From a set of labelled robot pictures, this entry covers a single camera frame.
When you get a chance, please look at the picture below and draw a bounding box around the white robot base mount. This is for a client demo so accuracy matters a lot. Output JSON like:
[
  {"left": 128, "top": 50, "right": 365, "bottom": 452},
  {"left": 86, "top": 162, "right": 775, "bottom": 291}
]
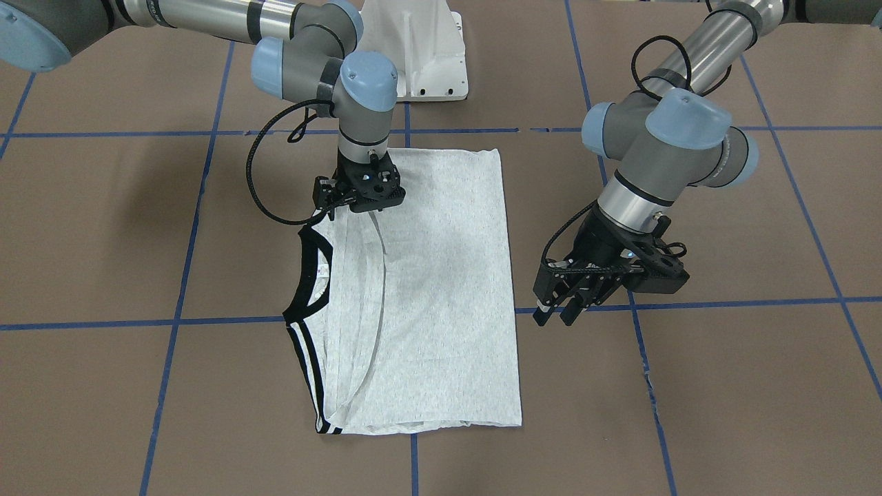
[{"left": 359, "top": 1, "right": 469, "bottom": 103}]

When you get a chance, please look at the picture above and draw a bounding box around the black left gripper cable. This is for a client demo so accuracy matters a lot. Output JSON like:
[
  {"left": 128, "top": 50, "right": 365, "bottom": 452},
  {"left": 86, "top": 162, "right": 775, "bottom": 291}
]
[{"left": 630, "top": 34, "right": 735, "bottom": 97}]

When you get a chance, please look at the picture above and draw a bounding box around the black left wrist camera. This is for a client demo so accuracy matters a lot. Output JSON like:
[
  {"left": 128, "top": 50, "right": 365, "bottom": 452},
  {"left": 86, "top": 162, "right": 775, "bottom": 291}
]
[{"left": 624, "top": 262, "right": 690, "bottom": 295}]

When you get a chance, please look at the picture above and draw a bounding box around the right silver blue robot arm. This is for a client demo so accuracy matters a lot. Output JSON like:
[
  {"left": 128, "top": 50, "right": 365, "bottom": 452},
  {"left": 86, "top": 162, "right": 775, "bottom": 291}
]
[{"left": 1, "top": 1, "right": 406, "bottom": 213}]

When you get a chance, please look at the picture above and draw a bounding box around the grey cartoon print t-shirt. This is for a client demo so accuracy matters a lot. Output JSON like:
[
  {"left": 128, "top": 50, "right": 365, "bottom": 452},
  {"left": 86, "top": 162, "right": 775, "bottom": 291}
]
[{"left": 283, "top": 148, "right": 522, "bottom": 435}]

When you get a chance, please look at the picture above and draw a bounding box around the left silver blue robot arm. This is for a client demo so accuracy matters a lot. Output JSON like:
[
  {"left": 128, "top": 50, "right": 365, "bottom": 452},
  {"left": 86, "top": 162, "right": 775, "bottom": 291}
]
[{"left": 533, "top": 1, "right": 880, "bottom": 326}]

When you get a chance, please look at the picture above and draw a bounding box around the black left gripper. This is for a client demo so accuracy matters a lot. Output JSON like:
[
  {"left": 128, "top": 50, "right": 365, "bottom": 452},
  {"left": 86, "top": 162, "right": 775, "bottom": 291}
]
[{"left": 533, "top": 207, "right": 673, "bottom": 327}]

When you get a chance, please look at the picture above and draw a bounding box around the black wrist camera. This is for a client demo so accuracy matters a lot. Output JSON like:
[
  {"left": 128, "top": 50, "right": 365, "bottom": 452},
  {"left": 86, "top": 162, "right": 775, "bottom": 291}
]
[
  {"left": 624, "top": 262, "right": 690, "bottom": 295},
  {"left": 313, "top": 176, "right": 346, "bottom": 211}
]

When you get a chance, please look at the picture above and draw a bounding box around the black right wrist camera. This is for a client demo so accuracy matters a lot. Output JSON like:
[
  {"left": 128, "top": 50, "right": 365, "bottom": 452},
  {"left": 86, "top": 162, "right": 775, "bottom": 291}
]
[{"left": 313, "top": 176, "right": 346, "bottom": 211}]

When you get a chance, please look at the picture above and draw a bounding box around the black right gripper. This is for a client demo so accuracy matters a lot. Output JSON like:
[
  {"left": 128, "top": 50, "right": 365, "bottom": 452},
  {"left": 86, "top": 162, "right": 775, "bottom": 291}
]
[{"left": 334, "top": 152, "right": 405, "bottom": 213}]

